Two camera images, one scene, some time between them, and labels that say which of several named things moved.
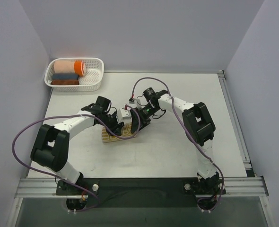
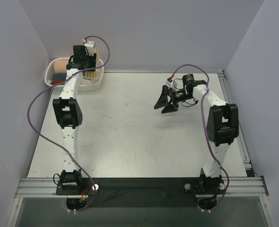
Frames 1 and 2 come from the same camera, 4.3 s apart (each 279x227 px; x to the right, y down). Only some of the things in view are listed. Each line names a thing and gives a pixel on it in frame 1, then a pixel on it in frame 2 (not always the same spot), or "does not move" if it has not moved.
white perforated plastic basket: [91, 81] does not move
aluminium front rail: [247, 187] does not move
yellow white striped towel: [126, 133] -> [93, 74]
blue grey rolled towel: [65, 76] does not move
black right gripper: [136, 118] -> [170, 97]
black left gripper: [114, 125] -> [92, 61]
